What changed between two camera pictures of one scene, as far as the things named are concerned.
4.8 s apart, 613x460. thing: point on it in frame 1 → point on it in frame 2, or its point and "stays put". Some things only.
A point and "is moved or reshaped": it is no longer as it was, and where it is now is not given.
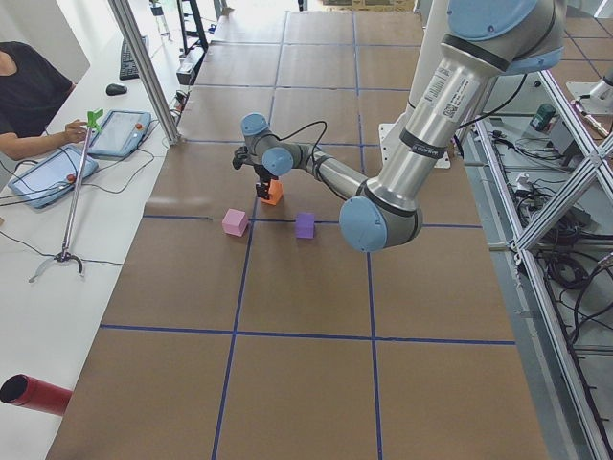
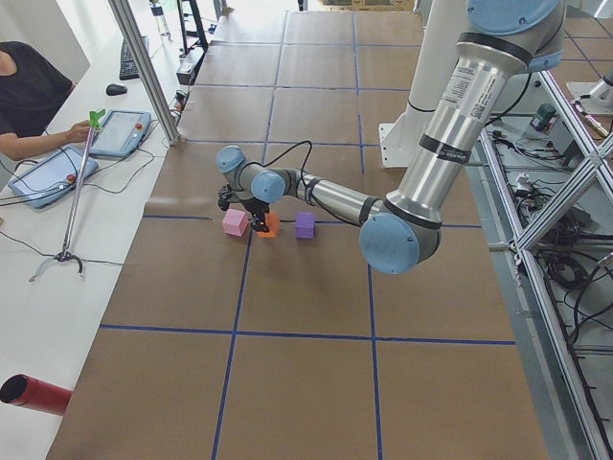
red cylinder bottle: x=27 y=391 stays put
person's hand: x=74 y=132 stays put
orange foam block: x=275 y=192 is moved or reshaped
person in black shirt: x=32 y=91 stays put
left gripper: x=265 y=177 → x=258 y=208
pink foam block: x=235 y=221 stays put
